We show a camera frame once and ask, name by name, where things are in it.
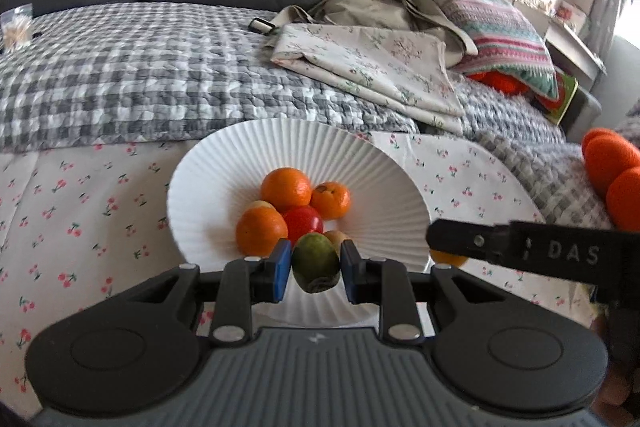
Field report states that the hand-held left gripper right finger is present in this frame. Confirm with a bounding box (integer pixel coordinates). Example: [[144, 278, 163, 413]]
[[338, 238, 483, 345]]

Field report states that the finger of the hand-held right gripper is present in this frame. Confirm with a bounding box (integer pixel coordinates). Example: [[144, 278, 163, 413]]
[[425, 217, 514, 266]]

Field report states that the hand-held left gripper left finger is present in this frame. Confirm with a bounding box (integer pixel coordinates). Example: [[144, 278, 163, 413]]
[[145, 238, 293, 346]]

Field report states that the yellow orange tomato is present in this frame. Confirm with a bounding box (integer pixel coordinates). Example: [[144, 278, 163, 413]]
[[429, 249, 470, 268]]

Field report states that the large orange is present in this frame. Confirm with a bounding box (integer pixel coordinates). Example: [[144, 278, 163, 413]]
[[235, 206, 290, 258]]

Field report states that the red apple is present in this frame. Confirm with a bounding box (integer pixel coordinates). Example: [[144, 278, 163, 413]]
[[282, 205, 325, 244]]

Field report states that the orange with stem mark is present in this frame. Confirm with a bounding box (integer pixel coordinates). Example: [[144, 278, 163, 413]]
[[310, 181, 352, 221]]

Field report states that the round orange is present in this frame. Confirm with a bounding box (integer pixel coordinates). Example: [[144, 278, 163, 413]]
[[260, 166, 314, 214]]

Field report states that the white ribbed plate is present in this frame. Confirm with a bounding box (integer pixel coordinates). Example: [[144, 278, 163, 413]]
[[167, 118, 434, 327]]

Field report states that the oranges held at right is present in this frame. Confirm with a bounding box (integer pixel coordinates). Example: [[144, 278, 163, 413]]
[[581, 127, 640, 234]]

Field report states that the green and red book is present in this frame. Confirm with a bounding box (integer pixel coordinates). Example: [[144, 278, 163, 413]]
[[530, 73, 579, 126]]

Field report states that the orange fuzzy cushion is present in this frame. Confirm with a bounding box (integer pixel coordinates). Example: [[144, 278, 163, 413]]
[[466, 71, 532, 98]]

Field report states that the folded floral cloth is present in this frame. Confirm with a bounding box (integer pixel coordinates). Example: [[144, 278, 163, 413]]
[[269, 23, 469, 134]]

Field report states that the cherry print cloth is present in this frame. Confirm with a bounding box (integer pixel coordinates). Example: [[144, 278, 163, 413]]
[[0, 131, 547, 419]]

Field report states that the striped knit pillow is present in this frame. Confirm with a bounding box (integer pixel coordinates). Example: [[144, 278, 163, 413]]
[[407, 0, 560, 100]]

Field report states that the grey checked blanket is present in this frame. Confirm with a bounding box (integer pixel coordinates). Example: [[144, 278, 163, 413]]
[[0, 1, 617, 234]]

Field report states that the beige cloth bag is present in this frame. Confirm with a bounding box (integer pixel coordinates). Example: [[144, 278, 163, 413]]
[[274, 0, 479, 70]]

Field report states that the clear plastic snack bag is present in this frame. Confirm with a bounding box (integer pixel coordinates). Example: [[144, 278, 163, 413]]
[[0, 4, 34, 54]]

